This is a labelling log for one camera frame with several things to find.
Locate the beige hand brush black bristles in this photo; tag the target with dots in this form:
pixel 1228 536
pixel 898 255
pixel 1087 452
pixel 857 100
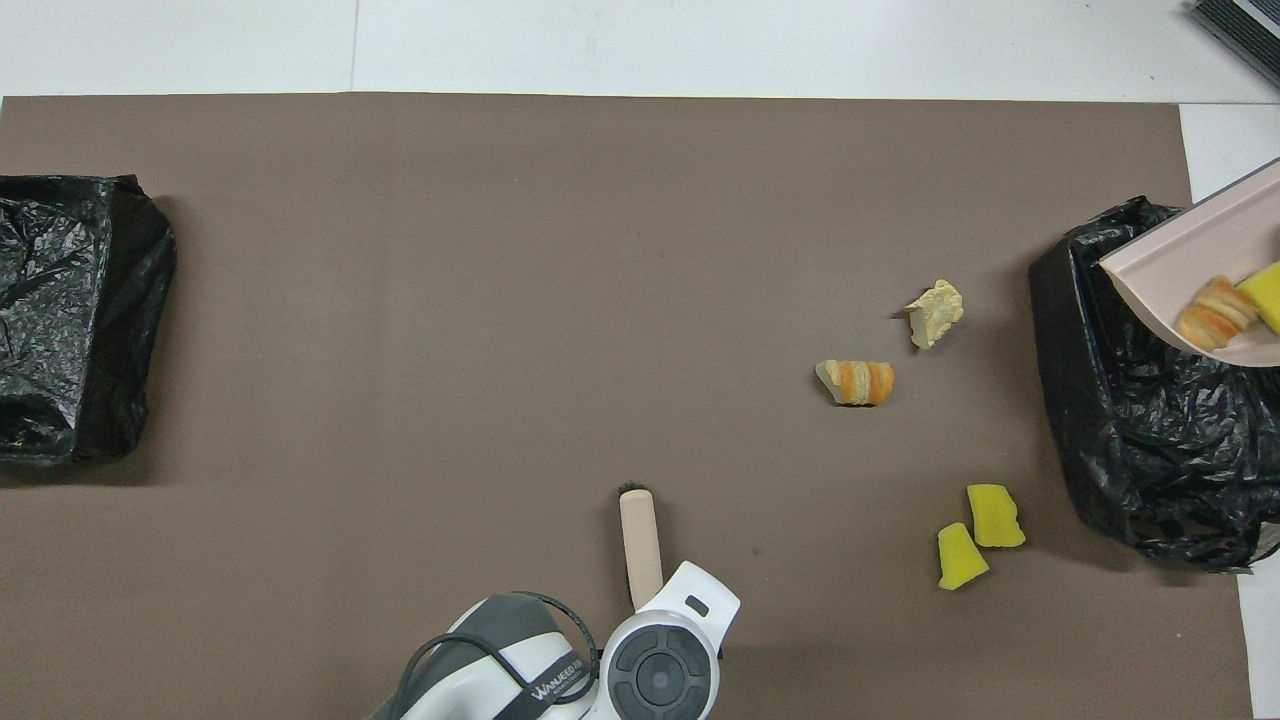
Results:
pixel 640 550

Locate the large striped croissant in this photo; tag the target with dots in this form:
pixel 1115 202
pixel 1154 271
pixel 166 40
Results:
pixel 858 383

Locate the pale bread piece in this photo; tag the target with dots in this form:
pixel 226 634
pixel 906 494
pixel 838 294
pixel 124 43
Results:
pixel 936 314

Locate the yellow sponge piece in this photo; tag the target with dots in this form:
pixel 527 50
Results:
pixel 960 558
pixel 995 515

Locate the beige plastic dustpan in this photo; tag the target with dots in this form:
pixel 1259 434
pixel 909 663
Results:
pixel 1180 260

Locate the small striped croissant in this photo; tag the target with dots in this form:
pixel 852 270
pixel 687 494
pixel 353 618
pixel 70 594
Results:
pixel 1215 313

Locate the notched yellow sponge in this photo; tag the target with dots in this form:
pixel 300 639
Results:
pixel 1265 298

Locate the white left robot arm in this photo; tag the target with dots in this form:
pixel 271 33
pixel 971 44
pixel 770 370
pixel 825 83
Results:
pixel 640 660

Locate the black bag lined bin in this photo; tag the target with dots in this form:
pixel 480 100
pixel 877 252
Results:
pixel 1140 440
pixel 60 300

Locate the brown table mat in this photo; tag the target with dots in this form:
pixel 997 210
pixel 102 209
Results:
pixel 400 300

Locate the grey ribbed device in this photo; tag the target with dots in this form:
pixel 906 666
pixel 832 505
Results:
pixel 1240 35

